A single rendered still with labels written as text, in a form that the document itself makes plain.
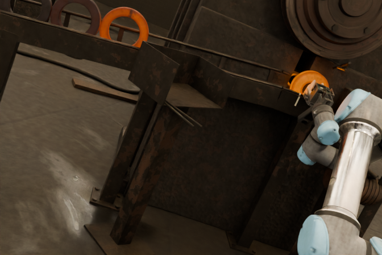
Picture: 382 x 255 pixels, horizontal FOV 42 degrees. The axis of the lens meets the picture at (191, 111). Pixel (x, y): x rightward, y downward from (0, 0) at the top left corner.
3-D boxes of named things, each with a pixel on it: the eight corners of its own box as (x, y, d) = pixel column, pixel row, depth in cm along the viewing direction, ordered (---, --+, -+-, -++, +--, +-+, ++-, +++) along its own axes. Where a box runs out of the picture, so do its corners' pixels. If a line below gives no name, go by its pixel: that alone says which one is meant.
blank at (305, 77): (303, 62, 200) (305, 64, 196) (334, 82, 203) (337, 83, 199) (281, 95, 203) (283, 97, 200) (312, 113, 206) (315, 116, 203)
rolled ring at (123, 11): (91, 16, 184) (92, 16, 187) (109, 63, 190) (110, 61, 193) (138, 0, 183) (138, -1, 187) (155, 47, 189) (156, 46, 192)
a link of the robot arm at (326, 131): (312, 143, 172) (326, 125, 167) (307, 124, 181) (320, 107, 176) (332, 150, 173) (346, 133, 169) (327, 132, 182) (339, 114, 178)
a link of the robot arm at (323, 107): (327, 130, 182) (308, 122, 180) (325, 122, 186) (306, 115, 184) (339, 114, 178) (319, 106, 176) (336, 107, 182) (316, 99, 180)
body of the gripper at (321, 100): (332, 87, 191) (338, 105, 181) (320, 104, 195) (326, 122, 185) (314, 80, 189) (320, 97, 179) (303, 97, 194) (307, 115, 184)
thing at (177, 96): (70, 226, 179) (142, 40, 161) (128, 222, 197) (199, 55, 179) (96, 263, 165) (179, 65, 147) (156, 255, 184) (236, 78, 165)
